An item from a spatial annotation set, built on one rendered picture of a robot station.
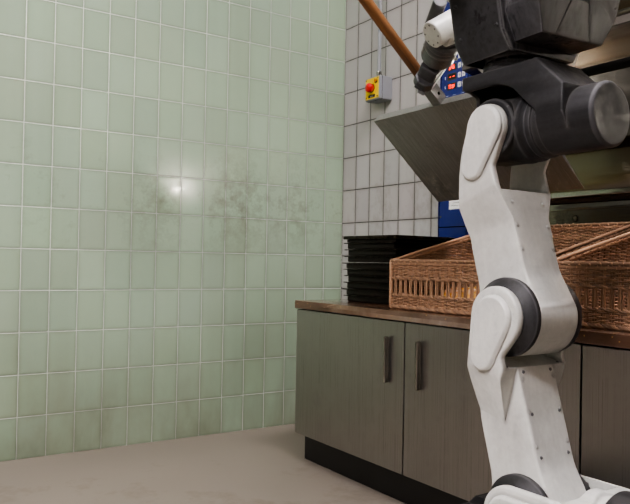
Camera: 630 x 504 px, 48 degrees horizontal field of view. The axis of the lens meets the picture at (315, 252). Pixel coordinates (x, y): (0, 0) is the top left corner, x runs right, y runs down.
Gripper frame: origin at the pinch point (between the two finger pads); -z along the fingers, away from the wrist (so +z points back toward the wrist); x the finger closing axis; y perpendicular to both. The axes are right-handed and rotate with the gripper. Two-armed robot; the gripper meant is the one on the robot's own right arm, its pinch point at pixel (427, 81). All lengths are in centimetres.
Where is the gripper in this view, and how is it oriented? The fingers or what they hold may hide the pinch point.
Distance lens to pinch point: 202.1
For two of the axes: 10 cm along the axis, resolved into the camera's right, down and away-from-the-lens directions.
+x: -5.4, 7.5, -3.8
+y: 8.3, 5.4, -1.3
